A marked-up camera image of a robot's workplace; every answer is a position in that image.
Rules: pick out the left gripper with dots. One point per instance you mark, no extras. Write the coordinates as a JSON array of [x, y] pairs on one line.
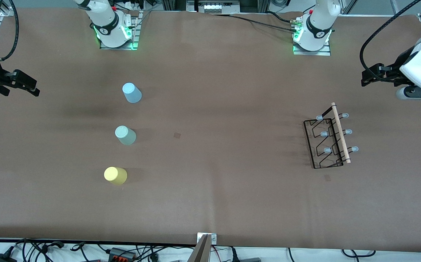
[[392, 74]]

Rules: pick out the pale green plastic cup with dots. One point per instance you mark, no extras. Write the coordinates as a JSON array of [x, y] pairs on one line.
[[125, 135]]

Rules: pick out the yellow plastic cup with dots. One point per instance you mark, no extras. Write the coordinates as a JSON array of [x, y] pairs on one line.
[[115, 175]]

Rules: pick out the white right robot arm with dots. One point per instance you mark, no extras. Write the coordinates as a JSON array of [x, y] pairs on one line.
[[105, 14]]

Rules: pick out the light blue plastic cup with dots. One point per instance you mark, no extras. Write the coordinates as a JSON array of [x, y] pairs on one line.
[[132, 92]]

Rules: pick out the brown table mat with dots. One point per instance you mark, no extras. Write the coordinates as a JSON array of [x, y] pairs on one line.
[[268, 203]]

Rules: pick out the black power adapter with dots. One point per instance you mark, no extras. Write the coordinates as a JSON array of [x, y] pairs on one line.
[[1, 258]]

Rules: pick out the white power strip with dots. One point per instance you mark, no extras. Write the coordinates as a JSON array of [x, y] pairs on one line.
[[212, 7]]

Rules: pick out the orange black connector block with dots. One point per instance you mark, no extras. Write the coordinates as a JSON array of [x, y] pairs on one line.
[[121, 253]]

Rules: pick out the black power plug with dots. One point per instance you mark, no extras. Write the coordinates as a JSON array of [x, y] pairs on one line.
[[234, 256]]

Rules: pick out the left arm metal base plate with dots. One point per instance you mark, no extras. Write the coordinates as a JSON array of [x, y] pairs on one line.
[[312, 53]]

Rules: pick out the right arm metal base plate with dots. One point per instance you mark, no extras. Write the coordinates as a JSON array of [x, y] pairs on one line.
[[117, 47]]

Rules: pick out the metal camera mast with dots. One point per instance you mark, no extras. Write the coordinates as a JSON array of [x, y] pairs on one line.
[[201, 253]]

